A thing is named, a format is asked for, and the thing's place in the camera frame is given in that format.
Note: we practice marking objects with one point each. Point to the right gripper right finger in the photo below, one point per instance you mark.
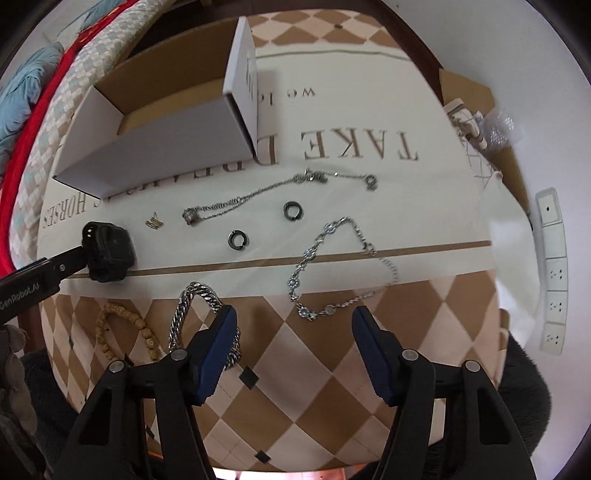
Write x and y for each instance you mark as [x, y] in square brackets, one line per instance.
[380, 351]

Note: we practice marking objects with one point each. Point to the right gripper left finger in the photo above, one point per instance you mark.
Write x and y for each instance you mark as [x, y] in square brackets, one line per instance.
[208, 352]

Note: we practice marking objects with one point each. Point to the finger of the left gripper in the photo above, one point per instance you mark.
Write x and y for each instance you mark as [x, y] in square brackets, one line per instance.
[60, 266]

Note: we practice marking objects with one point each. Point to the black smartwatch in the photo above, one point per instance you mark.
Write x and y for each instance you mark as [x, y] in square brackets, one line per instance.
[109, 251]

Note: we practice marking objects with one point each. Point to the small gold earring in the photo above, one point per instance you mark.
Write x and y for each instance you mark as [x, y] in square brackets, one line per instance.
[153, 222]

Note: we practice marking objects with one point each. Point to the red bed sheet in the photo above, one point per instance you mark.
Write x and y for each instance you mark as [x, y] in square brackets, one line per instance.
[26, 138]

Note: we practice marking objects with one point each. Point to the checkered printed tablecloth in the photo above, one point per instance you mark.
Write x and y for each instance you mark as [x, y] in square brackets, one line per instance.
[289, 240]

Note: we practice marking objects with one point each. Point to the checkered bed mattress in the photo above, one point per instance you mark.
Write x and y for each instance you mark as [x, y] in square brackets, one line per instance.
[91, 64]

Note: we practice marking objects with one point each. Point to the white power strip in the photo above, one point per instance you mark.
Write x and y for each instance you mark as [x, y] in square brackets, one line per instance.
[555, 270]

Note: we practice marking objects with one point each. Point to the light blue quilt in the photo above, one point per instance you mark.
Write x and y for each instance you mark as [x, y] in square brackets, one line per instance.
[22, 92]

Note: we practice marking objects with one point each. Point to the white cardboard box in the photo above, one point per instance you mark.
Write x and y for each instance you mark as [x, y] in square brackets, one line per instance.
[182, 105]

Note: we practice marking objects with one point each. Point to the flat brown cardboard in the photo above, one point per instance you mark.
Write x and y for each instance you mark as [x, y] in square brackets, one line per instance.
[480, 97]

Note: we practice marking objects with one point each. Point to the floral patterned fabric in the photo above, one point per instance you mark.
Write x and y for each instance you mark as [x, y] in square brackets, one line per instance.
[467, 124]

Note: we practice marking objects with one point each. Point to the clear plastic wrapping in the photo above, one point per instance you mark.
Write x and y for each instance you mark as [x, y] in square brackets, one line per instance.
[500, 130]

